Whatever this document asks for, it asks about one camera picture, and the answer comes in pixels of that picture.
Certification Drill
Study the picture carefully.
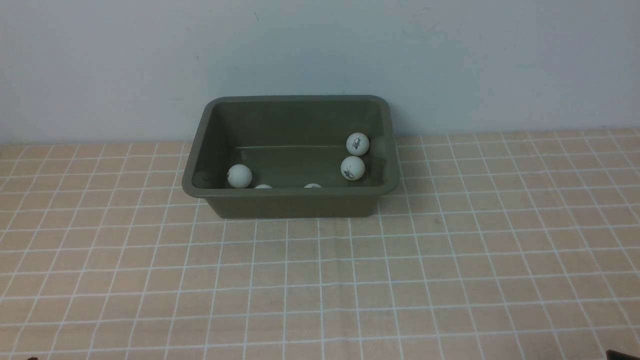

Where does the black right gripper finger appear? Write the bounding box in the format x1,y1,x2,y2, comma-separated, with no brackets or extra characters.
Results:
606,350,640,360

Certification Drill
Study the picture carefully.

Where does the white ball with logo centre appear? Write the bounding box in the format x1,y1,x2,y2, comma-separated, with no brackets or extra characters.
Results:
346,132,370,157

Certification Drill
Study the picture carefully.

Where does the orange checkered tablecloth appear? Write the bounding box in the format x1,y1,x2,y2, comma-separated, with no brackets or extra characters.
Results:
0,129,640,360

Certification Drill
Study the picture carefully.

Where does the olive green plastic bin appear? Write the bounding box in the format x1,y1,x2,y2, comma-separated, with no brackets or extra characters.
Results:
182,95,400,219

